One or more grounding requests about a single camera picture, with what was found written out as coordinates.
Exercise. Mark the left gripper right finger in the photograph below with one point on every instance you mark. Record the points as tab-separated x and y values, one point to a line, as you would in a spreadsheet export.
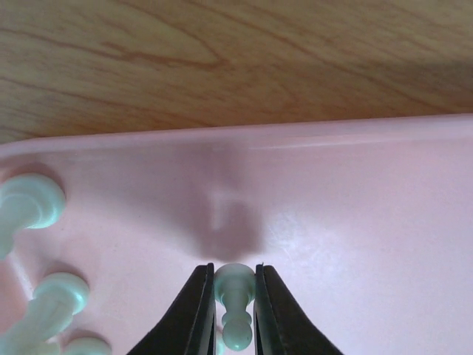
280	324

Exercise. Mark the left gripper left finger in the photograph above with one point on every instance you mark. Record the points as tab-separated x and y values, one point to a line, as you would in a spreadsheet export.
189	325

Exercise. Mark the white pawn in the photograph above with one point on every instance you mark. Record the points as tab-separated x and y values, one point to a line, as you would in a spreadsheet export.
220	345
235	289

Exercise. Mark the white bishop far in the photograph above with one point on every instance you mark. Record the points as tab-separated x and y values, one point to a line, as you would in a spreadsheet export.
81	341

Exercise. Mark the pink plastic tray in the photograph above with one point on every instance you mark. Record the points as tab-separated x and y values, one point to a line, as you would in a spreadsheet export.
369	224

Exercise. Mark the white knight far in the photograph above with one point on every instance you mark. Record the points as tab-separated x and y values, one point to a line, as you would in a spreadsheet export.
56	300

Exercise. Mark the white rook far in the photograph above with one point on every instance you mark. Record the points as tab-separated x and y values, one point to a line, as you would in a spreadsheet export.
28	201

